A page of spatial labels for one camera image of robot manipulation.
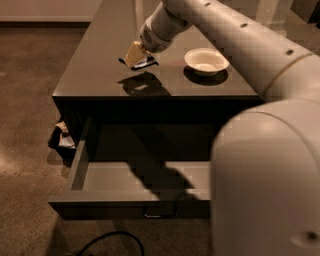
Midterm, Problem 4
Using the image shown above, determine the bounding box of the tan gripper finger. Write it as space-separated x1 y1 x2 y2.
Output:
124 41 146 68

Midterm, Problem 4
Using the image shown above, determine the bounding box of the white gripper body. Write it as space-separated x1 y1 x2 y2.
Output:
139 3 191 53

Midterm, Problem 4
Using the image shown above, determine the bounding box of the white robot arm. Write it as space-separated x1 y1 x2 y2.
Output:
125 0 320 256

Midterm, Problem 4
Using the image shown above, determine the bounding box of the open grey top drawer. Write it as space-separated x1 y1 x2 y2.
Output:
49 119 215 220

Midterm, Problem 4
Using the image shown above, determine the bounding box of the white paper bowl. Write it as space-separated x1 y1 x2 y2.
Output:
184 48 229 77

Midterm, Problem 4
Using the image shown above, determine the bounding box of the grey cabinet counter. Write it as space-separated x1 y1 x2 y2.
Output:
53 0 264 137

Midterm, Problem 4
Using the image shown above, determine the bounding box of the black bin with trash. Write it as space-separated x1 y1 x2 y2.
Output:
48 120 76 159

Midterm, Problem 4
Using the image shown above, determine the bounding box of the silver drawer handle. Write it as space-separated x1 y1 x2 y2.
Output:
143 207 177 219

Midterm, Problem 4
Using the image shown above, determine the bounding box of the black cable on floor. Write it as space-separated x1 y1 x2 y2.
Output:
75 230 146 256

